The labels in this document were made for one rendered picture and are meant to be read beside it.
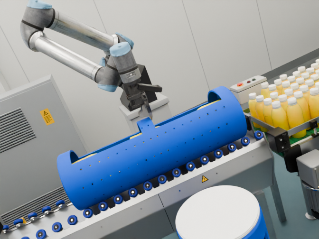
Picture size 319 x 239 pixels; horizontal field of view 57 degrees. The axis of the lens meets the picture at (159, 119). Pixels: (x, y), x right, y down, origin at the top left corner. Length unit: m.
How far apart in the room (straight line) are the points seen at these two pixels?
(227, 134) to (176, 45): 3.06
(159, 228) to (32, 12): 1.29
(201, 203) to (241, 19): 4.02
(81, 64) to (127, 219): 0.78
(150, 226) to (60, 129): 1.63
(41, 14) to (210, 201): 1.28
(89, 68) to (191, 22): 3.10
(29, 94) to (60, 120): 0.35
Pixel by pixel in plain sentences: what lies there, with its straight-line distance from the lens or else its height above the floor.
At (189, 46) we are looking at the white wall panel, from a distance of 4.44.
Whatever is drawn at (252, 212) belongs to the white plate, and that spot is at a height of 1.04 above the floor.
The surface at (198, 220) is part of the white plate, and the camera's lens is 1.02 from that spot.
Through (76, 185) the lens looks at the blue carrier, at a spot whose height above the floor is 1.13.
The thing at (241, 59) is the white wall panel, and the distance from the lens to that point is 4.88.
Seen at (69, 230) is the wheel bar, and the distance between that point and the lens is 1.50.
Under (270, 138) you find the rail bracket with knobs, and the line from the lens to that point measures 1.46.
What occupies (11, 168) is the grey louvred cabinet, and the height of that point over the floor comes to 0.85.
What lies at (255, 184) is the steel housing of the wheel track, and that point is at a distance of 1.67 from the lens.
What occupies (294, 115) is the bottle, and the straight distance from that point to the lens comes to 1.52.
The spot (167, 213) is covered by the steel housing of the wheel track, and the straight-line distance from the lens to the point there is 1.50.
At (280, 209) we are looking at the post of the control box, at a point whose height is 0.11.
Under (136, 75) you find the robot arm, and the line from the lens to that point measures 1.32.
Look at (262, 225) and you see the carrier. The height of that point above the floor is 1.00.
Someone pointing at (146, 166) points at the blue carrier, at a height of 1.08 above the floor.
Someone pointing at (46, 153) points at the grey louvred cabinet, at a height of 0.83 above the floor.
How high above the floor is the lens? 1.69
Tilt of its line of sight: 20 degrees down
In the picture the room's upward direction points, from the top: 21 degrees counter-clockwise
